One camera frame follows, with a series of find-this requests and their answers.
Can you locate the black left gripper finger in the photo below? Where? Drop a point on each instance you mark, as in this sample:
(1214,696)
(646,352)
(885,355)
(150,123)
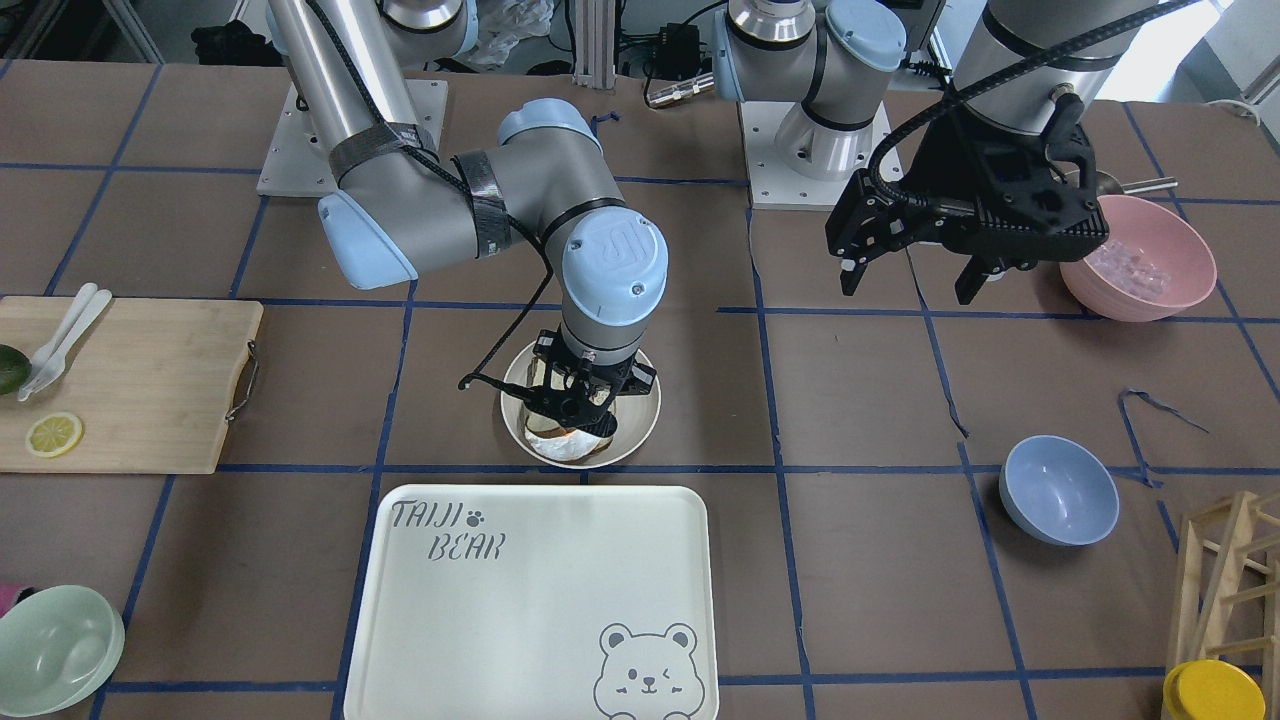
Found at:
(854,264)
(976,274)

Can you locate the white plastic knife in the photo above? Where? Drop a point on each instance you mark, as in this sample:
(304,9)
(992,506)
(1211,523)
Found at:
(76,308)

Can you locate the lemon slice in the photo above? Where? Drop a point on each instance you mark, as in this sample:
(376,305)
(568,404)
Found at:
(54,435)

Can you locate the avocado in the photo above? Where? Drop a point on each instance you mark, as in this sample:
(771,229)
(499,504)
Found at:
(15,368)

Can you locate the bread slice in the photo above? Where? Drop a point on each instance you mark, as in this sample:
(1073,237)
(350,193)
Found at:
(567,401)

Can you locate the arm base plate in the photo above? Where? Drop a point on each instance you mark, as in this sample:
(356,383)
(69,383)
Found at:
(297,166)
(794,163)

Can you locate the yellow cup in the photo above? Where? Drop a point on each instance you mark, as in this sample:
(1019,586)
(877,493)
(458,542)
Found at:
(1211,689)

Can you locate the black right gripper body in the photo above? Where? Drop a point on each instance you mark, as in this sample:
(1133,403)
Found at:
(548,357)

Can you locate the wooden dish rack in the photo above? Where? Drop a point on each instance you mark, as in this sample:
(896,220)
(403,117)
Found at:
(1224,603)

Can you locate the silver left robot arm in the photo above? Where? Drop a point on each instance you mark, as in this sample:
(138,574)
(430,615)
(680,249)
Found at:
(837,58)

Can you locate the cream round plate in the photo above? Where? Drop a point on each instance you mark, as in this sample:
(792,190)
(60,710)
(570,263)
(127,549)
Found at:
(636,417)

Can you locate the pink cloth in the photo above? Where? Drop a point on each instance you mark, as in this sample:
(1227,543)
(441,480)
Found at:
(13,593)

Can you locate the toy fried egg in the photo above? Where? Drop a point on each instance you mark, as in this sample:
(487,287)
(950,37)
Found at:
(561,445)

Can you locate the blue bowl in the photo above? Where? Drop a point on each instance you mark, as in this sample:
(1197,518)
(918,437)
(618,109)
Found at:
(1058,492)

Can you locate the pink bowl with ice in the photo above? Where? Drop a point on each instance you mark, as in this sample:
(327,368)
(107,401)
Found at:
(1152,265)

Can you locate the wooden cutting board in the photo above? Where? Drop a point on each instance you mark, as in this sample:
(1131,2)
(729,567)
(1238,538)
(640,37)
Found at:
(152,380)

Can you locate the metal scoop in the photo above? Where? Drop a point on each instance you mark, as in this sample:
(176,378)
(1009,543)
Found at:
(1110,185)

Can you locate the cream bear serving tray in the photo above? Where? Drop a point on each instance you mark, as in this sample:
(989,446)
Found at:
(536,602)

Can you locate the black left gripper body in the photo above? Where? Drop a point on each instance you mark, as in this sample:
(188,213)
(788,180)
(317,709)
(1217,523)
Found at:
(937,167)

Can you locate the light green bowl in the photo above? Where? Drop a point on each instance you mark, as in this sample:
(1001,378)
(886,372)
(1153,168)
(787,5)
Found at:
(57,648)

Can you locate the aluminium frame post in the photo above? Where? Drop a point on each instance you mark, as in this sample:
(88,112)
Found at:
(595,25)

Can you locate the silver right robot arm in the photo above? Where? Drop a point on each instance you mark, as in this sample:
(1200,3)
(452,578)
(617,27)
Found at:
(398,211)

